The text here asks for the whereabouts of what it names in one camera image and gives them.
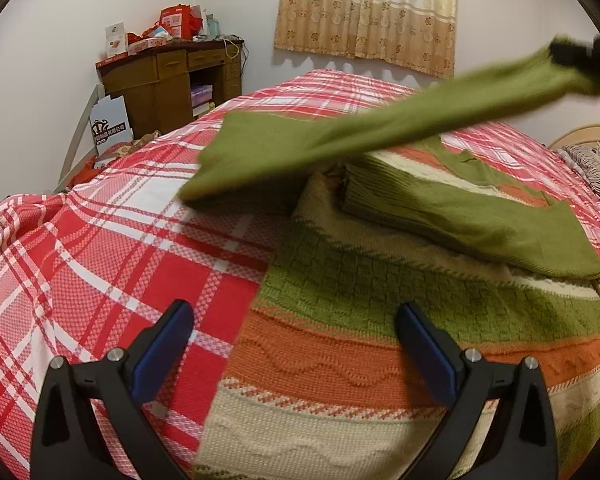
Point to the stack of purple boxes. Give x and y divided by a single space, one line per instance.
202 96

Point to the white cardboard with black print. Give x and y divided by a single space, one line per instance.
107 115

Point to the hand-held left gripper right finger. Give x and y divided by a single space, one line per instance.
425 352

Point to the brown wooden desk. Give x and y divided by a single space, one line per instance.
130 90

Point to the orange flat box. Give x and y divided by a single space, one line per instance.
142 46

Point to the beige floral curtain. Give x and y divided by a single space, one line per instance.
365 25

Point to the green orange cream knit sweater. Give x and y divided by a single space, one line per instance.
330 270

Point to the cream wooden headboard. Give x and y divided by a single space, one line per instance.
587 134

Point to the white upright picture box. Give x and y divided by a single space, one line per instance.
115 40

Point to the red white plaid bed sheet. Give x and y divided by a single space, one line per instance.
105 260

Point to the red flat box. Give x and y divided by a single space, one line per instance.
111 60

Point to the striped pillow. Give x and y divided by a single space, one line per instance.
592 165

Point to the grey metal frame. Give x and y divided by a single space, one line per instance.
75 145

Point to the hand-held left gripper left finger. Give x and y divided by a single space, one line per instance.
162 347

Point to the red gift box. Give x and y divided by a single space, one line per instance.
172 20

